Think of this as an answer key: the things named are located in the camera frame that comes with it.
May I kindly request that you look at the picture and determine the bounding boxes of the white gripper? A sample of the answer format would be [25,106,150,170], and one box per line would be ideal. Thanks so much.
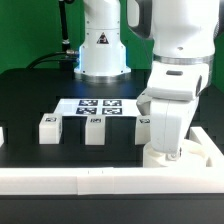
[146,61,209,161]

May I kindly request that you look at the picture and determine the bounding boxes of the white round stool seat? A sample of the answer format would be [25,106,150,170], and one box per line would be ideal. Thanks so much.
[143,139,208,168]

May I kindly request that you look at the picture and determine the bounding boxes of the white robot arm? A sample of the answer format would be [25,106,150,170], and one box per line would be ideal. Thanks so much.
[74,0,223,159]

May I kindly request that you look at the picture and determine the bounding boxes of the white marker sheet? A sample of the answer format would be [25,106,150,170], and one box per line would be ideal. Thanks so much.
[54,99,140,117]

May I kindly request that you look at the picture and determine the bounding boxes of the white U-shaped barrier wall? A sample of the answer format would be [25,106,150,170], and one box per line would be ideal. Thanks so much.
[0,127,224,195]

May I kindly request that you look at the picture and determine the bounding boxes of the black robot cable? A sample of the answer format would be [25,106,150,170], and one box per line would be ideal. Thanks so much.
[25,0,81,70]

